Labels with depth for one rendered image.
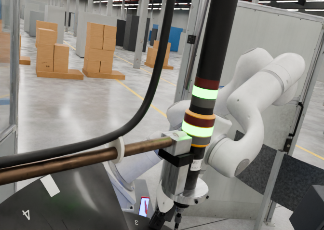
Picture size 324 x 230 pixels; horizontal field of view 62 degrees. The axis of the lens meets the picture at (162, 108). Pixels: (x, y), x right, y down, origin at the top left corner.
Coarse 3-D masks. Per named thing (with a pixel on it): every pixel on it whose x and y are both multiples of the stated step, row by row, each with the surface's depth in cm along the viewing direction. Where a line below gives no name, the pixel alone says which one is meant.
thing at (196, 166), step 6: (192, 150) 37; (198, 150) 37; (204, 150) 38; (198, 156) 38; (192, 162) 38; (198, 162) 38; (192, 168) 38; (198, 168) 38; (192, 174) 38; (198, 174) 39; (186, 180) 39; (192, 180) 39; (186, 186) 39; (192, 186) 39; (180, 204) 40; (186, 204) 40
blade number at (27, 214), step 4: (28, 204) 38; (20, 208) 37; (24, 208) 37; (28, 208) 38; (32, 208) 38; (16, 212) 36; (20, 212) 37; (24, 212) 37; (28, 212) 37; (32, 212) 38; (20, 216) 37; (24, 216) 37; (28, 216) 37; (32, 216) 38; (36, 216) 38; (24, 220) 37; (28, 220) 37; (32, 220) 37; (28, 224) 37
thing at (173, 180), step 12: (168, 132) 36; (180, 144) 34; (168, 156) 36; (180, 156) 35; (192, 156) 36; (168, 168) 38; (180, 168) 36; (168, 180) 38; (180, 180) 37; (168, 192) 38; (180, 192) 38; (192, 192) 39; (204, 192) 39; (192, 204) 38
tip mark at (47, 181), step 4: (48, 176) 42; (44, 180) 41; (48, 180) 42; (52, 180) 42; (44, 184) 41; (48, 184) 41; (52, 184) 42; (48, 188) 41; (52, 188) 41; (56, 188) 42; (52, 192) 41; (56, 192) 41
